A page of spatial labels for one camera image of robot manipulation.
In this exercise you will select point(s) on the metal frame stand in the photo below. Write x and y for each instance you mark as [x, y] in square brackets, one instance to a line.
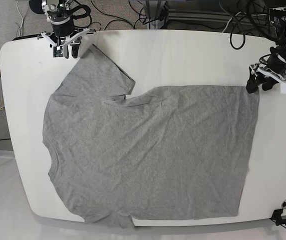
[155, 13]

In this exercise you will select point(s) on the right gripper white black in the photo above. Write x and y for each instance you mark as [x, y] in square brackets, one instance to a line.
[64, 35]

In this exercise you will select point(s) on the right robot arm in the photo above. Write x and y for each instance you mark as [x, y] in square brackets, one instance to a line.
[60, 11]

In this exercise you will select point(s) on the grey t-shirt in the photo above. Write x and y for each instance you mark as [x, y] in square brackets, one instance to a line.
[172, 153]

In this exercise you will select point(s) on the black clamp with cable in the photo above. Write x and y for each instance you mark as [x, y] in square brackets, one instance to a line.
[277, 218]

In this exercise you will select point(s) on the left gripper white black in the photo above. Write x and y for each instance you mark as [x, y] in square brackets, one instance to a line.
[270, 69]

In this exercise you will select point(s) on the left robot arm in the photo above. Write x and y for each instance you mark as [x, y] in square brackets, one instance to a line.
[277, 17]

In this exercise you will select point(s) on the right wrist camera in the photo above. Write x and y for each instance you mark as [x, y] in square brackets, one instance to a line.
[58, 52]

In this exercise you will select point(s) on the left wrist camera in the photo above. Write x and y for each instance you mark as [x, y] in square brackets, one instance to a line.
[283, 88]

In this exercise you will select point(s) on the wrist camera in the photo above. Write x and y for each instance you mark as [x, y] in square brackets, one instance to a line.
[58, 52]
[283, 88]

